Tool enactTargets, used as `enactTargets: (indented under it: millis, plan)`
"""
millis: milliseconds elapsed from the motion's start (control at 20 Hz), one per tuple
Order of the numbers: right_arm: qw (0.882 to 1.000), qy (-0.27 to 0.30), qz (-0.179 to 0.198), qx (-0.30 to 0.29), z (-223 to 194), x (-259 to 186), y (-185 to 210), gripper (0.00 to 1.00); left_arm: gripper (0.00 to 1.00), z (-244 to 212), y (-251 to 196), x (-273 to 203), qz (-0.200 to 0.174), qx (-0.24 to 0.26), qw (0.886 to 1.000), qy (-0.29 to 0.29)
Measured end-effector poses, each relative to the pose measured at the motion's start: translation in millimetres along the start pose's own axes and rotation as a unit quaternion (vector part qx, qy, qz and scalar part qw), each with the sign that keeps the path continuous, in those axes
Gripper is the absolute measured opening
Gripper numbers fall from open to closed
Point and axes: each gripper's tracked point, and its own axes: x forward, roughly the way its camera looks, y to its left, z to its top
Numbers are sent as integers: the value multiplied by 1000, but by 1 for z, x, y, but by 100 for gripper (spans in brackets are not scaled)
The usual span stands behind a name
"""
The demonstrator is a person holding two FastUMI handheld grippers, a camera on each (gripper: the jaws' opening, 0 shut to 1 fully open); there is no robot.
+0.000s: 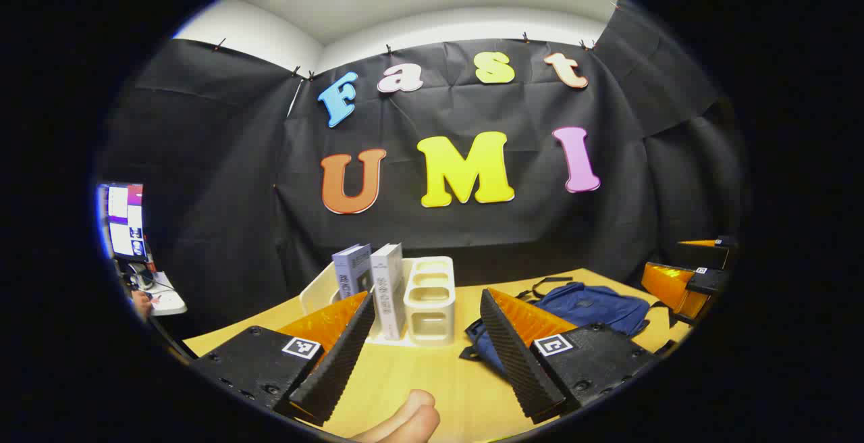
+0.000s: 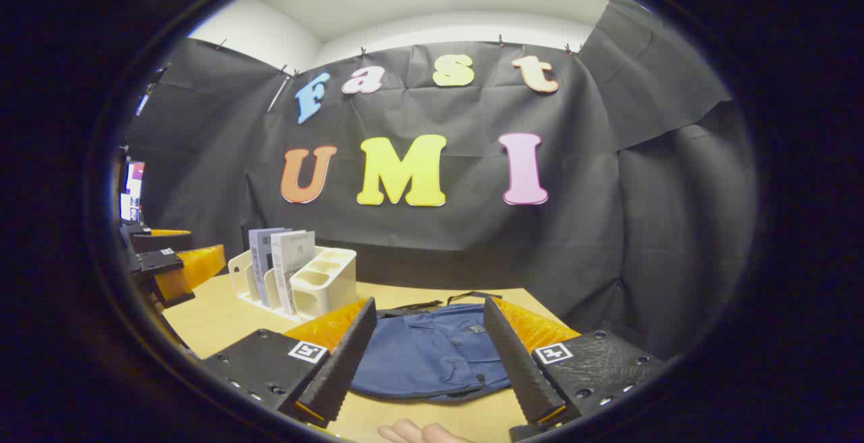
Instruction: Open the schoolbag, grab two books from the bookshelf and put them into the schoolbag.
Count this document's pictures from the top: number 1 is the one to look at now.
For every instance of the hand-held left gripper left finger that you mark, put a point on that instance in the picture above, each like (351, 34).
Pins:
(337, 369)

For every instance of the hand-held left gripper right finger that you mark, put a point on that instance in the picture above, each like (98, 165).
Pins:
(513, 362)

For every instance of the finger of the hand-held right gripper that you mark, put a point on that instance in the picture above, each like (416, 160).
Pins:
(675, 288)
(709, 250)

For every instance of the blue schoolbag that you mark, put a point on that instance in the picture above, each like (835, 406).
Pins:
(587, 304)

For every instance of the light grey book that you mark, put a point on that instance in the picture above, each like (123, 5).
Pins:
(388, 294)

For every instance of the grey-blue book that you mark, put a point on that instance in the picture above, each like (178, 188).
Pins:
(351, 271)

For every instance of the white plastic bookshelf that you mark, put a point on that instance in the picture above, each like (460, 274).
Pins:
(428, 308)

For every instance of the white side table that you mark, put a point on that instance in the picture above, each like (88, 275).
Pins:
(169, 301)

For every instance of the computer monitor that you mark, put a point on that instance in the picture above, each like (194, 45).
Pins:
(125, 220)

